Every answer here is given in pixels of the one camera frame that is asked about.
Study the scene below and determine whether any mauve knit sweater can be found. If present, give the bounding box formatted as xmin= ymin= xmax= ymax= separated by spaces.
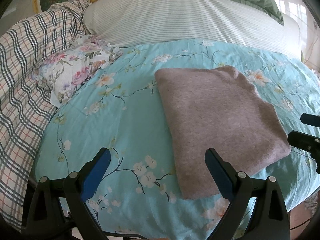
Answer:
xmin=155 ymin=66 xmax=291 ymax=199

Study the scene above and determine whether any plaid checked quilt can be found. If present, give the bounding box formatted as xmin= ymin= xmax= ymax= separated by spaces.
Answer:
xmin=1 ymin=0 xmax=89 ymax=231

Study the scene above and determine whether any white pink floral cloth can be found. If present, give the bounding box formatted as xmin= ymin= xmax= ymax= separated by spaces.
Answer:
xmin=31 ymin=35 xmax=123 ymax=108

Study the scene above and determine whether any green striped white pillow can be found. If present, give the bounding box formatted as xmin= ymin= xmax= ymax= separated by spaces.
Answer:
xmin=83 ymin=0 xmax=302 ymax=59

